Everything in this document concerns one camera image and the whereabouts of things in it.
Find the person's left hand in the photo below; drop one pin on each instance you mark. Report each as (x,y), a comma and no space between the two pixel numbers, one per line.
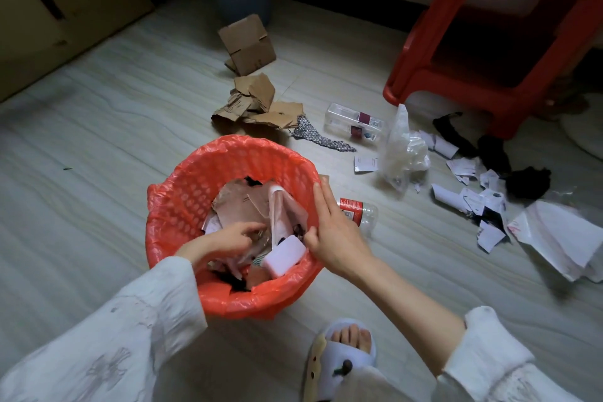
(231,239)

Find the person's right hand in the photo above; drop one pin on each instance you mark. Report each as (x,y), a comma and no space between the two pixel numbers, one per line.
(337,241)

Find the plastic bottle red label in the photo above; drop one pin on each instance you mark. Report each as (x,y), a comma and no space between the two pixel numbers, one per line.
(358,211)

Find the white foam block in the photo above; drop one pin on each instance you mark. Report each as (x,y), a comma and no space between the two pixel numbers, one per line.
(282,258)

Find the red-lined waste basket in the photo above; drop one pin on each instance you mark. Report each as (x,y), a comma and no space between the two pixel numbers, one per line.
(188,189)

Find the small white paper scrap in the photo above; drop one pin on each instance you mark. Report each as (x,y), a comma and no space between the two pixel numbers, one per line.
(365,164)

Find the black white patterned cloth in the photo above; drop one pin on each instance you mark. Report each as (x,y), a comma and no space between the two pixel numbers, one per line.
(311,133)

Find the clear plastic box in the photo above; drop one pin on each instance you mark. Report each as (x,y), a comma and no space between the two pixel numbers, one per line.
(344,116)

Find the torn cardboard pieces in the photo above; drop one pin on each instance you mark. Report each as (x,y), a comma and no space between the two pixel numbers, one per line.
(259,86)

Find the black mesh piece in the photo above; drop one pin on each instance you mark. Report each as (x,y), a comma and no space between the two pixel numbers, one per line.
(494,154)
(454,133)

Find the person's left forearm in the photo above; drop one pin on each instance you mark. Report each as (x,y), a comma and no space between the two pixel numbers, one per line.
(191,255)

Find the person's right forearm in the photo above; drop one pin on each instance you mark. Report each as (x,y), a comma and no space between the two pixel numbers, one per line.
(410,312)

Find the person's right foot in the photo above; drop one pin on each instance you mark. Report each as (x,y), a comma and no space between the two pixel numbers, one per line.
(351,335)

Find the white right slipper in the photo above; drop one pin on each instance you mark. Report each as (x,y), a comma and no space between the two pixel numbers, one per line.
(325,368)

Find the light trousers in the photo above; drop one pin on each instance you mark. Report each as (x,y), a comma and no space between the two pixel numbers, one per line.
(367,387)

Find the white left sleeve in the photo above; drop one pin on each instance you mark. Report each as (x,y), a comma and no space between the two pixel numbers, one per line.
(103,345)

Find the white sleeve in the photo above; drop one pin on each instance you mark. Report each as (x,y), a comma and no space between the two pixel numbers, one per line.
(103,345)
(485,364)

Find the white right sleeve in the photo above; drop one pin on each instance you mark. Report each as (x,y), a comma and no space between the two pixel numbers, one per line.
(485,364)

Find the red plastic stool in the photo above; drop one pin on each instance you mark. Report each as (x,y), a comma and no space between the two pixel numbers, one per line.
(414,62)

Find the white round fan base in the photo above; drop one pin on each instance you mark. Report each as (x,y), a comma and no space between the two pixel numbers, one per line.
(586,128)

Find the beige wooden cabinet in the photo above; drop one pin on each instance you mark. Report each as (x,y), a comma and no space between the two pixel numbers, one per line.
(85,1)

